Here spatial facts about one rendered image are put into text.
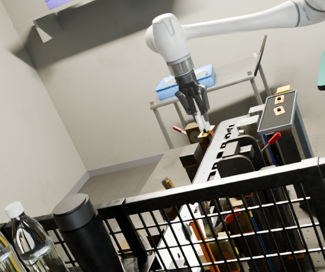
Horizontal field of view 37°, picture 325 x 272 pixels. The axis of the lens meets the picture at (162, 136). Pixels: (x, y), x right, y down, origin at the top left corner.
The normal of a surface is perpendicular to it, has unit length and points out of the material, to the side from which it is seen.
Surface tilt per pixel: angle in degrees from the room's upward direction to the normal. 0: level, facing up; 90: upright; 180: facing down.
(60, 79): 90
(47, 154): 90
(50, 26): 90
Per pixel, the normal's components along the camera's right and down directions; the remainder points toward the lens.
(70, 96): -0.31, 0.44
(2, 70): 0.87, -0.22
